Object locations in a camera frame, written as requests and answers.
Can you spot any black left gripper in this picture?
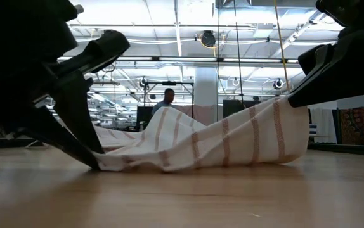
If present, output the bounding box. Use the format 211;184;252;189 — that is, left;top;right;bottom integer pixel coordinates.
0;18;131;170

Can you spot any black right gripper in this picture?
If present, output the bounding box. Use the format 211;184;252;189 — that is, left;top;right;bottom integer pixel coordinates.
288;27;364;108

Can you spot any white striped towel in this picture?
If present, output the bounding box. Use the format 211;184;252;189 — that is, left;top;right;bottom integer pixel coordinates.
91;96;310;174

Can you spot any patterned hanging cloth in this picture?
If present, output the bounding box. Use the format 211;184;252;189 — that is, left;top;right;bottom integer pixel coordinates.
339;106;364;146

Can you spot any white curtain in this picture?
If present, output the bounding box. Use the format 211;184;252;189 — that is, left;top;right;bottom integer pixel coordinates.
309;108;338;144

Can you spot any black panel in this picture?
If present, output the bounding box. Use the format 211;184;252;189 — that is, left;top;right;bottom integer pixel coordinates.
136;106;154;131

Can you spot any person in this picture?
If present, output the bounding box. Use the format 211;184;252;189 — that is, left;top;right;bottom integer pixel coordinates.
151;87;176;115

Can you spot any black desk monitor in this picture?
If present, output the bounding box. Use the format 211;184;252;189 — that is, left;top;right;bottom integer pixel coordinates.
222;99;267;118

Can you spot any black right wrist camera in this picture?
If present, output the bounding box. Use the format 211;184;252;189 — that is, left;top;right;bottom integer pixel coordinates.
315;0;364;29

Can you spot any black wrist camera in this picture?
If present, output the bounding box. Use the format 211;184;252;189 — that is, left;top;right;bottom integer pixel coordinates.
315;0;364;29
47;0;84;22

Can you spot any yellow hanging cable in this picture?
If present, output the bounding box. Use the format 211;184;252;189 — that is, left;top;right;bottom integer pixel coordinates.
273;0;292;92

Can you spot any black camera rig frame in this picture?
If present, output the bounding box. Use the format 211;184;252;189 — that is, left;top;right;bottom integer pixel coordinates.
143;80;195;117

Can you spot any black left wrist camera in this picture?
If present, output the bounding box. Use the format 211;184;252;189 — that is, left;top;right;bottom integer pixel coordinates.
47;0;84;22

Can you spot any long ceiling light rail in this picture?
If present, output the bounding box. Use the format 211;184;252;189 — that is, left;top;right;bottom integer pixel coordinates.
58;56;300;64

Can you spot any black ceiling cable reel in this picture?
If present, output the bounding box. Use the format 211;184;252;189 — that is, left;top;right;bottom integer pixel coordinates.
200;30;217;48

